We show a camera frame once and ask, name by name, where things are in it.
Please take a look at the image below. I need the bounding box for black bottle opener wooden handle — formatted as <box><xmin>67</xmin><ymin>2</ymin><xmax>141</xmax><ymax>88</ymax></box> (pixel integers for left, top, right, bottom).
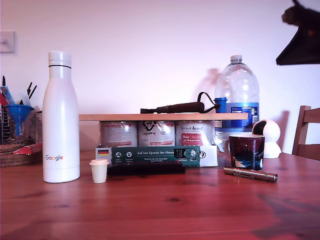
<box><xmin>139</xmin><ymin>91</ymin><xmax>216</xmax><ymax>115</ymax></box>

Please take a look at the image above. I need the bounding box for large clear water bottle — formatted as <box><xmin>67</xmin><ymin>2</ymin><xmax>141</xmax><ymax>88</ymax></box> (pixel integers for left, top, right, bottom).
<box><xmin>214</xmin><ymin>54</ymin><xmax>261</xmax><ymax>153</ymax></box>

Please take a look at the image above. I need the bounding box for wooden shelf board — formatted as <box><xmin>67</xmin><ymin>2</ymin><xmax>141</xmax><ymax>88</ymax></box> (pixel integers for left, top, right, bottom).
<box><xmin>78</xmin><ymin>112</ymin><xmax>250</xmax><ymax>122</ymax></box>

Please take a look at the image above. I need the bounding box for white Google steel bottle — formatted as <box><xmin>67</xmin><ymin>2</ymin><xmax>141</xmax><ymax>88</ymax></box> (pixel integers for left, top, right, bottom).
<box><xmin>42</xmin><ymin>50</ymin><xmax>81</xmax><ymax>184</ymax></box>

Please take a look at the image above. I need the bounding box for wooden chair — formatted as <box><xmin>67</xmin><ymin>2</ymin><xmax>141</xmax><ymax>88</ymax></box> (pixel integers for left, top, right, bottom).
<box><xmin>291</xmin><ymin>105</ymin><xmax>320</xmax><ymax>156</ymax></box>

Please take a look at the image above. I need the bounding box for small blue container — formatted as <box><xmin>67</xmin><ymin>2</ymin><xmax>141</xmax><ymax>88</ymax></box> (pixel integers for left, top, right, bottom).
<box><xmin>214</xmin><ymin>97</ymin><xmax>228</xmax><ymax>114</ymax></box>

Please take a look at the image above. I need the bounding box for dark printed mug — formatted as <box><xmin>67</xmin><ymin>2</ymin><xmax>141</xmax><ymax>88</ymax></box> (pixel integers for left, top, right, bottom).
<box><xmin>225</xmin><ymin>134</ymin><xmax>266</xmax><ymax>172</ymax></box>

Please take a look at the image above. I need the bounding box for silver pen flashlight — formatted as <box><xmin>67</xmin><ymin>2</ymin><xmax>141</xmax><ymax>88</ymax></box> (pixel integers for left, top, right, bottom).
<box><xmin>223</xmin><ymin>166</ymin><xmax>279</xmax><ymax>183</ymax></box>

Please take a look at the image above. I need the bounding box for pet food can red label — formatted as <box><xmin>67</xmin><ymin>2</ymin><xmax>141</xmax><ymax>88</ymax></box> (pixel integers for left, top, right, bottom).
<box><xmin>174</xmin><ymin>120</ymin><xmax>216</xmax><ymax>146</ymax></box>

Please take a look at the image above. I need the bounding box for green white cardboard tray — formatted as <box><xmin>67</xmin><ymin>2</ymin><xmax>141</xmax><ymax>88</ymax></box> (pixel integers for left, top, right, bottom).
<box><xmin>95</xmin><ymin>144</ymin><xmax>219</xmax><ymax>168</ymax></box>

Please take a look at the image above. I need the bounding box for small cream lidded cup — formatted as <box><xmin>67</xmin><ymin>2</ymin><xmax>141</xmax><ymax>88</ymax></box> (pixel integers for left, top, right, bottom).
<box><xmin>89</xmin><ymin>158</ymin><xmax>110</xmax><ymax>184</ymax></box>

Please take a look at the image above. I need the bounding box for blue plastic funnel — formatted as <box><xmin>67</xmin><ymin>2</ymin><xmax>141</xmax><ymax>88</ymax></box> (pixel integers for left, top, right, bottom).
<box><xmin>3</xmin><ymin>104</ymin><xmax>35</xmax><ymax>137</ymax></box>

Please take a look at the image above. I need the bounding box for red foil packet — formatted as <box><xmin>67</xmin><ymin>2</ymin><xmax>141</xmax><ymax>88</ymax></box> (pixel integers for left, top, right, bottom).
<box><xmin>14</xmin><ymin>142</ymin><xmax>44</xmax><ymax>156</ymax></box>

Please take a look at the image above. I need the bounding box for clear glass jar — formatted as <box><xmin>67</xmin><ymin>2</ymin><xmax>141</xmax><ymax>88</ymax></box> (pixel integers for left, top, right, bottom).
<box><xmin>8</xmin><ymin>117</ymin><xmax>31</xmax><ymax>145</ymax></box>

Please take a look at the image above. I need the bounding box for cork trivet stack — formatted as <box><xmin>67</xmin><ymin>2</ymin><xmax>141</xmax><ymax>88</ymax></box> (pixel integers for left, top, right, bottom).
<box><xmin>0</xmin><ymin>143</ymin><xmax>43</xmax><ymax>168</ymax></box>

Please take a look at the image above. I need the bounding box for white round security camera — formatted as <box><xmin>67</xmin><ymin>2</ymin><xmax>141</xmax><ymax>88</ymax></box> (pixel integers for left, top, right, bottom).
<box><xmin>251</xmin><ymin>119</ymin><xmax>285</xmax><ymax>160</ymax></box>

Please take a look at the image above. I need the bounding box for white wall light switch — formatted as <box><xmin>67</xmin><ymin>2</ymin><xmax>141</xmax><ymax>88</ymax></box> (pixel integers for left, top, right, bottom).
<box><xmin>0</xmin><ymin>31</ymin><xmax>16</xmax><ymax>54</ymax></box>

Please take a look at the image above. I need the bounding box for metal wire rack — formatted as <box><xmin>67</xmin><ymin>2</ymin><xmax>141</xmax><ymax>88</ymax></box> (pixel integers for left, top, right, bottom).
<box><xmin>0</xmin><ymin>104</ymin><xmax>12</xmax><ymax>146</ymax></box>

